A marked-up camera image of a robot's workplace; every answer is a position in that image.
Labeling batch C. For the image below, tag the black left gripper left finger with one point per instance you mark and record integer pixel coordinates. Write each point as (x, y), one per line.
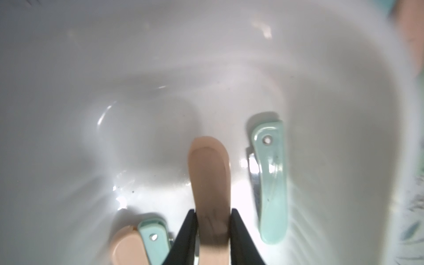
(183, 249)

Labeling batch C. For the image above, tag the white oval storage box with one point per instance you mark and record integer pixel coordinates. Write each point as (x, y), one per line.
(101, 100)

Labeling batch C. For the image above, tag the peach sheathed fruit knife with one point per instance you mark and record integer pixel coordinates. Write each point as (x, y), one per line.
(209, 171)

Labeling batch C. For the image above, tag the teal sheathed fruit knife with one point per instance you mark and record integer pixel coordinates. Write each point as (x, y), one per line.
(268, 164)

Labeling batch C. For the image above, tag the mint folding fruit knife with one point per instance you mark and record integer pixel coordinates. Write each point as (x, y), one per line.
(156, 240)

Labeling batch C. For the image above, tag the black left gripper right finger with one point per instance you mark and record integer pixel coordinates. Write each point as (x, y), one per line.
(242, 248)

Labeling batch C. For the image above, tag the peach folding fruit knife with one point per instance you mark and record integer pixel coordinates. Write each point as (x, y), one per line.
(127, 248)

